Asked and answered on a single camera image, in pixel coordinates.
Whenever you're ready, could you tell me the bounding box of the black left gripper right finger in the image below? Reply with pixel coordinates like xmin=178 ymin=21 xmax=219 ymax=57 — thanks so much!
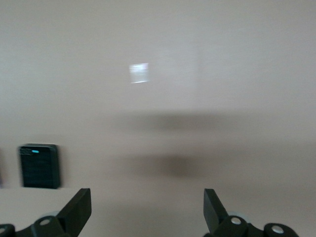
xmin=202 ymin=188 xmax=265 ymax=237

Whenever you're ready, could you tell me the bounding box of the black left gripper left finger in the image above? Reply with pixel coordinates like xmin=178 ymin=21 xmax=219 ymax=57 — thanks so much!
xmin=14 ymin=188 xmax=92 ymax=237

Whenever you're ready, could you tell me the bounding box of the black flip phone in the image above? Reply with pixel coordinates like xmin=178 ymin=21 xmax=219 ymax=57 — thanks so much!
xmin=17 ymin=143 xmax=61 ymax=190

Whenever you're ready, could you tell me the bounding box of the small square tape patch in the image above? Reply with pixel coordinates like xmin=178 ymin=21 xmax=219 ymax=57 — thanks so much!
xmin=129 ymin=63 xmax=149 ymax=84

